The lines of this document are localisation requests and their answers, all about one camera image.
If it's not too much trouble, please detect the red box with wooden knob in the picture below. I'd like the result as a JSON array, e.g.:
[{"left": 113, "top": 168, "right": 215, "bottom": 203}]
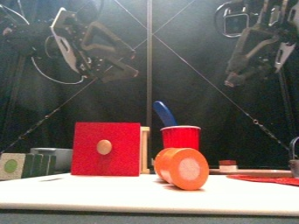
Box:
[{"left": 69, "top": 122, "right": 143, "bottom": 178}]

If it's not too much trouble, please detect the flat wooden board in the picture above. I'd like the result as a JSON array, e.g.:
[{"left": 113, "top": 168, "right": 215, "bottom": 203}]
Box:
[{"left": 208, "top": 168, "right": 295, "bottom": 179}]

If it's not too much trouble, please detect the light wooden frame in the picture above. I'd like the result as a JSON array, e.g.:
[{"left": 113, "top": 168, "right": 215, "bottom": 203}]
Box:
[{"left": 139, "top": 126, "right": 152, "bottom": 175}]

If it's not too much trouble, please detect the metal cup with handle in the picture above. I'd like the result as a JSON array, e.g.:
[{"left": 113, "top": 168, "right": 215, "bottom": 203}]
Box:
[{"left": 287, "top": 136, "right": 299, "bottom": 179}]

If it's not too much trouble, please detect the black cable loop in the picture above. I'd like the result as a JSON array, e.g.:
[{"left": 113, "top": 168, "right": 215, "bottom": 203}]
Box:
[{"left": 212, "top": 1, "right": 243, "bottom": 39}]

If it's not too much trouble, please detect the blue utensil handle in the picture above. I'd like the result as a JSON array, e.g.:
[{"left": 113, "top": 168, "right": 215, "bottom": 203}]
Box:
[{"left": 152, "top": 100, "right": 179, "bottom": 128}]

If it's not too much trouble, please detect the small red white toy piece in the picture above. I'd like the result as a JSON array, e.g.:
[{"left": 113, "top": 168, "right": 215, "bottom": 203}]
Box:
[{"left": 217, "top": 159, "right": 239, "bottom": 173}]

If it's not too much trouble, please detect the orange tape roll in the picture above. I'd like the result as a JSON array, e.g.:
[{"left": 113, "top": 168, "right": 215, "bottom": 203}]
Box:
[{"left": 169, "top": 147, "right": 211, "bottom": 192}]

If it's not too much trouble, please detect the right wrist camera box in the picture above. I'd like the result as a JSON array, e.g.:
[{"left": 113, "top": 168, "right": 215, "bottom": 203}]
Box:
[{"left": 221, "top": 12, "right": 251, "bottom": 39}]

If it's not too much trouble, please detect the white cable on left gripper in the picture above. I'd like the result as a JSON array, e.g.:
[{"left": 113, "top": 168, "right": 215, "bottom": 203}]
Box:
[{"left": 29, "top": 55, "right": 89, "bottom": 86}]

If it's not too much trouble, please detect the grey bowl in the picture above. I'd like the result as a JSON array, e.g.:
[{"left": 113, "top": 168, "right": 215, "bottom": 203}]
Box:
[{"left": 29, "top": 147, "right": 75, "bottom": 173}]

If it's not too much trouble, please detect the white toy slice green dot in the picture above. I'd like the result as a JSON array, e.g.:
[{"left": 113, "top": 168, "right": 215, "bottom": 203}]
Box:
[{"left": 0, "top": 152, "right": 27, "bottom": 181}]

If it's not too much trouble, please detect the white cutting board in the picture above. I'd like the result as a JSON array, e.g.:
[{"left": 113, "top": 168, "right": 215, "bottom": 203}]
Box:
[{"left": 0, "top": 172, "right": 299, "bottom": 217}]

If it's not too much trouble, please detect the red flat tray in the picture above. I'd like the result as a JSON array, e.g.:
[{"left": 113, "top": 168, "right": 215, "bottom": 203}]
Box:
[{"left": 225, "top": 173, "right": 299, "bottom": 187}]

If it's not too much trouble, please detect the orange toy carrot end piece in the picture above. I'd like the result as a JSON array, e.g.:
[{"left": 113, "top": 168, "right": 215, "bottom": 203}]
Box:
[{"left": 153, "top": 147, "right": 183, "bottom": 182}]

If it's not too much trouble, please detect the diagonal bracing wire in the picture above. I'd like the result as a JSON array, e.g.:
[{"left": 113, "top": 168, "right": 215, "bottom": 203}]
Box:
[
  {"left": 0, "top": 0, "right": 197, "bottom": 154},
  {"left": 112, "top": 0, "right": 291, "bottom": 144}
]

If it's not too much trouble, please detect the vertical metal pole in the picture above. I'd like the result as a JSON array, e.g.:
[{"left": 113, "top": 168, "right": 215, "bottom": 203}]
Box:
[{"left": 144, "top": 0, "right": 155, "bottom": 128}]

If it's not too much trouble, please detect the red plastic cup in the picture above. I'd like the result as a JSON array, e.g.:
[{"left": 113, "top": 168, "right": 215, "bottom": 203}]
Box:
[{"left": 159, "top": 125, "right": 201, "bottom": 159}]

